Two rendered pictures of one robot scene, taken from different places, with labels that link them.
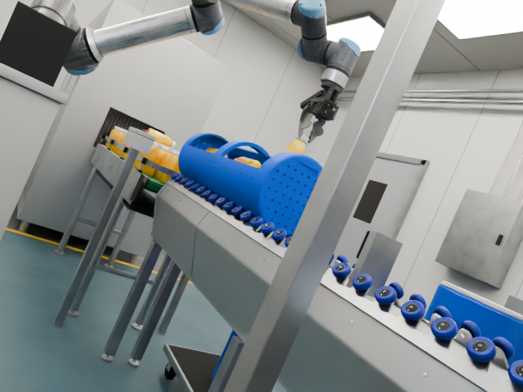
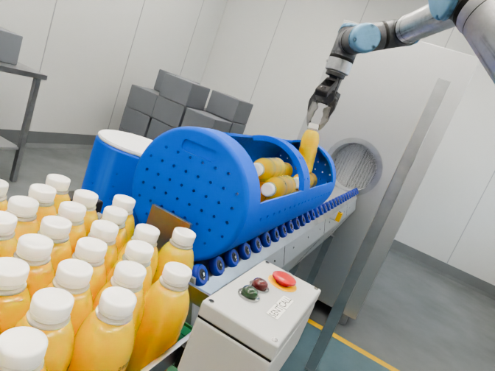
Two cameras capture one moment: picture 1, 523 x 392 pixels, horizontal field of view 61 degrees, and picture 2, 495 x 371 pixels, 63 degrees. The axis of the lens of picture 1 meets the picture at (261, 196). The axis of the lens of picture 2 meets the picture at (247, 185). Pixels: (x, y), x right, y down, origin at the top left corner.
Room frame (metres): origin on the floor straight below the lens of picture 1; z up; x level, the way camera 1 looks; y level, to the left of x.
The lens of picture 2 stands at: (2.68, 1.03, 1.34)
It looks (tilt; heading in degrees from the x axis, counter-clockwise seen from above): 13 degrees down; 231
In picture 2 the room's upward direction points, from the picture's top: 21 degrees clockwise
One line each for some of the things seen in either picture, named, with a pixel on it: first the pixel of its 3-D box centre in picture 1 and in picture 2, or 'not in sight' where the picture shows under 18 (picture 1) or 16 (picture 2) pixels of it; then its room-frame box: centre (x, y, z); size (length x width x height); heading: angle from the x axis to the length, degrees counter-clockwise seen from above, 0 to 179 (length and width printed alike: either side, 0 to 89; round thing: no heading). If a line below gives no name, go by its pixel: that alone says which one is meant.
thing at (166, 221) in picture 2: not in sight; (165, 239); (2.27, 0.34, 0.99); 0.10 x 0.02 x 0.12; 120
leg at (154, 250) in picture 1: (131, 301); not in sight; (2.18, 0.37, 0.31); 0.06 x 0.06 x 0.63; 30
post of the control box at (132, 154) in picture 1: (96, 236); not in sight; (2.30, 0.70, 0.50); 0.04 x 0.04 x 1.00; 30
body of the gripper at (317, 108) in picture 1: (325, 101); (330, 89); (1.57, -0.07, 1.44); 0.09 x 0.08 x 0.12; 30
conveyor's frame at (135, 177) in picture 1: (121, 229); not in sight; (3.02, 0.78, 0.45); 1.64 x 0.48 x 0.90; 30
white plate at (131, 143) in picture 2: not in sight; (139, 145); (2.12, -0.28, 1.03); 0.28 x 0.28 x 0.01
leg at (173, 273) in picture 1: (157, 307); not in sight; (2.25, 0.25, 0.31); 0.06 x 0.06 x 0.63; 30
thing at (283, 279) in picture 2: not in sight; (283, 280); (2.26, 0.67, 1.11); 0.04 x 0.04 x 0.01
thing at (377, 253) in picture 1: (372, 263); not in sight; (1.12, -0.33, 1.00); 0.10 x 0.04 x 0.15; 120
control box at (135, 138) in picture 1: (138, 140); (257, 324); (2.30, 0.70, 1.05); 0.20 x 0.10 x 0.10; 30
